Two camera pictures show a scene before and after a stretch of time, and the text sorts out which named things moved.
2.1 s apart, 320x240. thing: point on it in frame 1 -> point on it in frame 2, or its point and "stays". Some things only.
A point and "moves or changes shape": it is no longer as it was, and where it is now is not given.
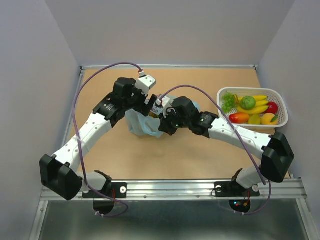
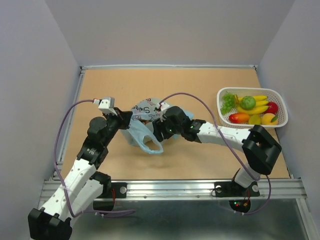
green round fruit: x=248 y=102 stays
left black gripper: x=150 y=104 -> x=125 y=116
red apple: x=273 y=108 stays
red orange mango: x=239 y=118 stays
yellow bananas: x=258 y=108 stays
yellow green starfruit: x=254 y=119 stays
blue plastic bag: x=139 y=124 moves or changes shape
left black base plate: x=114 y=190 stays
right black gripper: x=164 y=125 -> x=158 y=128
